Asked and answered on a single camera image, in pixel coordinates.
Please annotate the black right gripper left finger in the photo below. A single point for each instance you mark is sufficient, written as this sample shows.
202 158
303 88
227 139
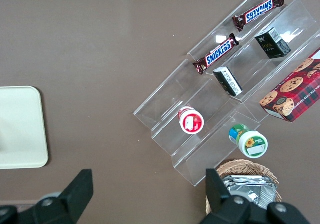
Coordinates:
77 191

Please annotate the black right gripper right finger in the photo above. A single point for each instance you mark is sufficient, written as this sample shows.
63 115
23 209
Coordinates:
215 189

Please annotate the light tan wicker basket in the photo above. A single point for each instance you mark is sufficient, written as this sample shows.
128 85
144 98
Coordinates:
250 165

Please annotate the white rectangular tray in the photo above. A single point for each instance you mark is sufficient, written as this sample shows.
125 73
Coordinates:
20 126

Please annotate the silver foil packet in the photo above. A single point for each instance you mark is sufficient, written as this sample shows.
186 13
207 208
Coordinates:
252 189

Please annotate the green lidded sunflower cup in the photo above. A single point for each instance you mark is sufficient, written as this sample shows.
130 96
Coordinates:
252 144

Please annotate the red lidded yogurt cup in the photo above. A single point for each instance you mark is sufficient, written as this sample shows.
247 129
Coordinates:
192 122

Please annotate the clear acrylic stepped shelf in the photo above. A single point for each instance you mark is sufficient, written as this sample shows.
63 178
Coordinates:
200 96

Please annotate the small black carton box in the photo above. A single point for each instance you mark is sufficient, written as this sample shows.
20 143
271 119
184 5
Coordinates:
228 81
271 45

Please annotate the red plaid cookie box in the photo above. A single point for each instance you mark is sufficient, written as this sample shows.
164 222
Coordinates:
297 91

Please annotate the Snickers chocolate bar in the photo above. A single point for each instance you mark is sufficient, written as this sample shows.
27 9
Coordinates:
217 53
258 11

